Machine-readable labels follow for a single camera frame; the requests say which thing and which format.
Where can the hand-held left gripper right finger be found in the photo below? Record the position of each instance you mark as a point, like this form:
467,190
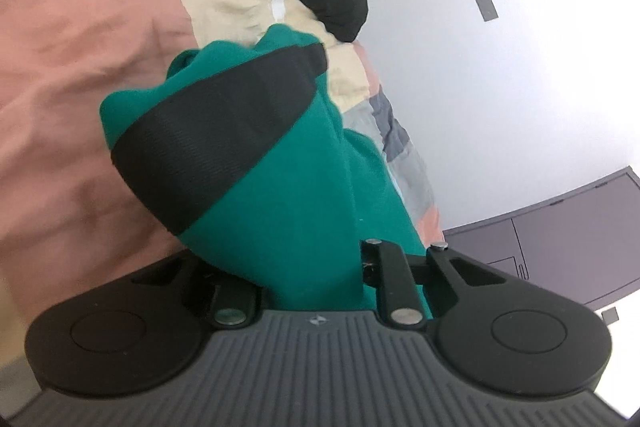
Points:
396,279

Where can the grey wall switch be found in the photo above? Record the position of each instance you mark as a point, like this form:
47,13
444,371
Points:
610,315

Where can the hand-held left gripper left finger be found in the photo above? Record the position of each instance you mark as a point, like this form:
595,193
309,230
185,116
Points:
232,304

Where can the dark grey door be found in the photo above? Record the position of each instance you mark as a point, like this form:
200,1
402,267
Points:
565,237

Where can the green hoodie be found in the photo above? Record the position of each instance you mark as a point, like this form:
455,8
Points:
280,167

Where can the patchwork blanket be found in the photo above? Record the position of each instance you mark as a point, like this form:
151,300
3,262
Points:
75,72

